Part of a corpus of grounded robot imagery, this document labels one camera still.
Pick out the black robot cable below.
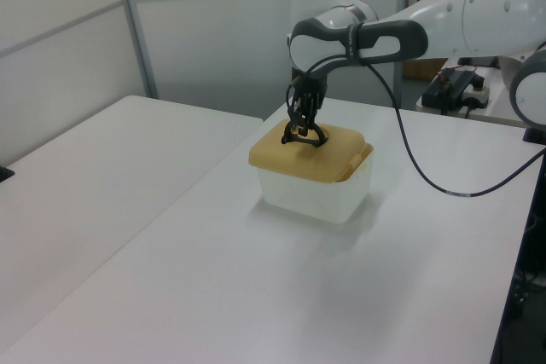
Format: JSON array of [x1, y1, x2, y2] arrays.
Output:
[[305, 55, 546, 199]]

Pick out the black power supply box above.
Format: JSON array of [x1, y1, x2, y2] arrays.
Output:
[[421, 67, 485, 113]]

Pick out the yellow tool case lid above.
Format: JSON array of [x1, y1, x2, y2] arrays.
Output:
[[248, 118, 369, 184]]

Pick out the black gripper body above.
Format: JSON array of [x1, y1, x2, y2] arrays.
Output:
[[292, 70, 328, 101]]

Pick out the white plastic tool case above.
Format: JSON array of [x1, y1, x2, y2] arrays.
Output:
[[255, 142, 375, 225]]

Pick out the grey emergency stop button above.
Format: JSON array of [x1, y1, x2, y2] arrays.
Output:
[[462, 82, 491, 110]]

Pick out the black lid handle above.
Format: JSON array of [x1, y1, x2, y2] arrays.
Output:
[[280, 120, 328, 150]]

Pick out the black table clamp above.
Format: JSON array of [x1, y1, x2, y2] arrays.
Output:
[[522, 126, 546, 147]]

